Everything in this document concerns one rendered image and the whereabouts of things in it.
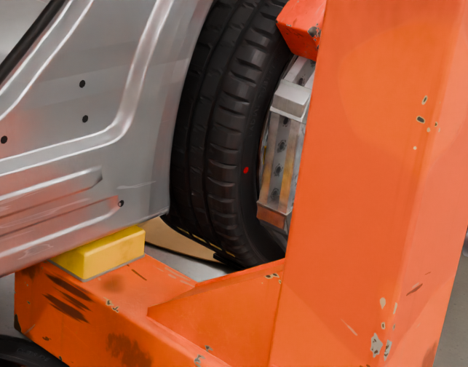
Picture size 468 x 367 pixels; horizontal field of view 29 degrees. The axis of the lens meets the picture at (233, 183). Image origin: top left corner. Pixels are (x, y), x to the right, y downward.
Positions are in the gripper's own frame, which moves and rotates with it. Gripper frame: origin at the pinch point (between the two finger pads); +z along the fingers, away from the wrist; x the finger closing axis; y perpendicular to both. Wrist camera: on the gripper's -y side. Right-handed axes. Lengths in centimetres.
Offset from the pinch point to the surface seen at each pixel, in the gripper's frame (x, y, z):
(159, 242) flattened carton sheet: -21, 68, 93
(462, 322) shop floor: 5, 96, 2
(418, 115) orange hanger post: -22, -91, -42
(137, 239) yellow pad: -42, -53, 8
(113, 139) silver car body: -34, -72, 8
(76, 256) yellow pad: -50, -61, 10
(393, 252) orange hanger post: -34, -80, -43
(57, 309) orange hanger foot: -58, -55, 12
